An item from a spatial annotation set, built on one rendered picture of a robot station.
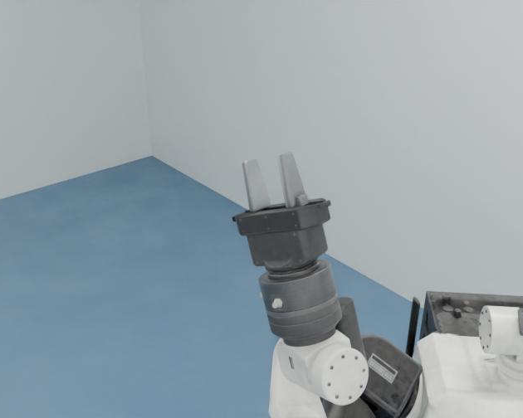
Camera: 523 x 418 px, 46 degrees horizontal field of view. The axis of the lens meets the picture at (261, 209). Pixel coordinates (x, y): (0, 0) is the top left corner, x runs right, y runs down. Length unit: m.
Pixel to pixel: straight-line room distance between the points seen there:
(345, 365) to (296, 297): 0.10
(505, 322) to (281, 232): 0.36
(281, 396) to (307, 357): 0.10
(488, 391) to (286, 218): 0.42
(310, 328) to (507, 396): 0.35
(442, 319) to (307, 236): 0.43
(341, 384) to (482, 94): 2.12
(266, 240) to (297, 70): 2.75
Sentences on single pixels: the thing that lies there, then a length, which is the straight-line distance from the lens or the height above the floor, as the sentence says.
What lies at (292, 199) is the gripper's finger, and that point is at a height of 1.60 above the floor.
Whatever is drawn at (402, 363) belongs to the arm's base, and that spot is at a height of 1.29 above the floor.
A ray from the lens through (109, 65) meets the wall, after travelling 4.69.
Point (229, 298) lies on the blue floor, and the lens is 3.27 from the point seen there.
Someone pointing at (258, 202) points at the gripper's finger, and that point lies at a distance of 0.73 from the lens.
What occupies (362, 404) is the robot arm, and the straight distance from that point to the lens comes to 0.93.
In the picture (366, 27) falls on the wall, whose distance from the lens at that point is 3.06.
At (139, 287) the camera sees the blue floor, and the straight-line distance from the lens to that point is 3.41.
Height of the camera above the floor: 1.92
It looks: 28 degrees down
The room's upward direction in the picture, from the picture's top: straight up
